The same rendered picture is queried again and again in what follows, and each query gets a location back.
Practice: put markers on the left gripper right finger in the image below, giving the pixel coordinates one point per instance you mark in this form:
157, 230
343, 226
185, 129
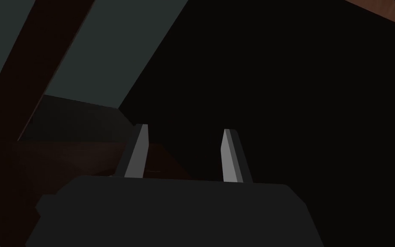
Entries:
233, 157

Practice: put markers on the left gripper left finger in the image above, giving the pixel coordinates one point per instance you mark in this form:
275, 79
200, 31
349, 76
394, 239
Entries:
136, 154

